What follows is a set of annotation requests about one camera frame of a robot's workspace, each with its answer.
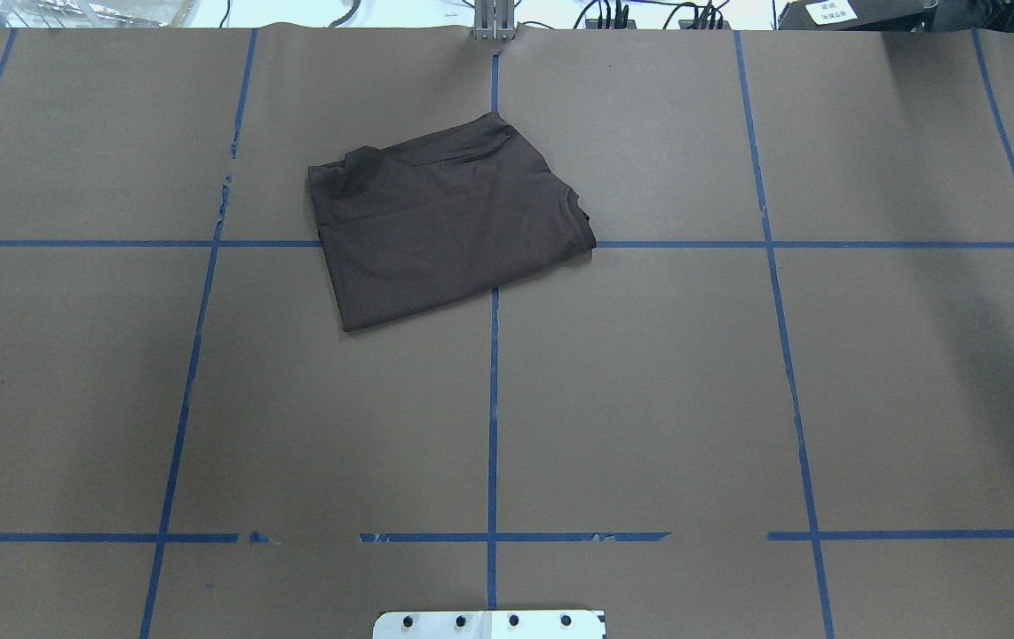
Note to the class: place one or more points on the brown t-shirt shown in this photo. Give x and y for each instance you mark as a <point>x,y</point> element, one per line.
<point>434,220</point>

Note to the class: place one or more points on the black electronics box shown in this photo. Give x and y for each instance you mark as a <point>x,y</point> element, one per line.
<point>857,16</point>

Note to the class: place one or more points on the aluminium frame post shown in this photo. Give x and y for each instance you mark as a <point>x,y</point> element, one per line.
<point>494,20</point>

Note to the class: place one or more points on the white pedestal column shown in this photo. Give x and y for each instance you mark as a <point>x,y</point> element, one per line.
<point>536,623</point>

